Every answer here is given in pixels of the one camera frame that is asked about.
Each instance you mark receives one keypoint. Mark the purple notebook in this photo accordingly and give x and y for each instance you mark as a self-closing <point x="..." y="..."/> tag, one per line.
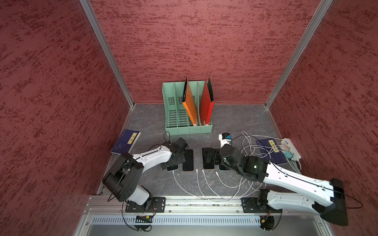
<point x="271" y="151"/>
<point x="126" y="142"/>

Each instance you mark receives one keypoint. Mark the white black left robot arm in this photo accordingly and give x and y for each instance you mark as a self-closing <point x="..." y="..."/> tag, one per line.
<point x="122" y="179"/>

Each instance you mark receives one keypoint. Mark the white power strip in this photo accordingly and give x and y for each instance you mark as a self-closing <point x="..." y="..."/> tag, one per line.
<point x="291" y="148"/>

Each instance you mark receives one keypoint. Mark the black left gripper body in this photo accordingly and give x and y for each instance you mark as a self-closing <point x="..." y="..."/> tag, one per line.
<point x="179" y="160"/>

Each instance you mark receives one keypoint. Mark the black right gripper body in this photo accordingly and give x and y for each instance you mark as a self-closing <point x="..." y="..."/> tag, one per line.
<point x="220" y="160"/>

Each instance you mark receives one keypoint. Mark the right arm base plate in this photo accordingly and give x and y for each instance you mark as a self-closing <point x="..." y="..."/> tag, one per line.
<point x="255" y="205"/>

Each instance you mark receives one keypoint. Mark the aluminium front rail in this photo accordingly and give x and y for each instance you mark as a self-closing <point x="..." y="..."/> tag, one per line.
<point x="185" y="205"/>

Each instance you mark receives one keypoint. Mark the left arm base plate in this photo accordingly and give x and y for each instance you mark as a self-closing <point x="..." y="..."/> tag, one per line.
<point x="152" y="205"/>

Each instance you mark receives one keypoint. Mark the purple notebook left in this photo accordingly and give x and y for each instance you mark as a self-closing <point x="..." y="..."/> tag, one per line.
<point x="126" y="142"/>

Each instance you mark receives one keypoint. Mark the green plastic file organizer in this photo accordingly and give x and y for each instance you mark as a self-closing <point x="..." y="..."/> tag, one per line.
<point x="177" y="121"/>

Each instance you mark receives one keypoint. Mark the red folder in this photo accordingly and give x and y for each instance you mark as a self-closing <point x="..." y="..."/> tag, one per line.
<point x="206" y="104"/>

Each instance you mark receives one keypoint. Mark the orange folder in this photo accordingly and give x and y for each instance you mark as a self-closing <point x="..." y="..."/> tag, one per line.
<point x="189" y="104"/>

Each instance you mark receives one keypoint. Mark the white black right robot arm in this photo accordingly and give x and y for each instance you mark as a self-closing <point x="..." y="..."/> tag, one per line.
<point x="326" y="199"/>

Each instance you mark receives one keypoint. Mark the purple notebook right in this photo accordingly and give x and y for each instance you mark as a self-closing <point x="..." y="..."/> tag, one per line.
<point x="271" y="151"/>

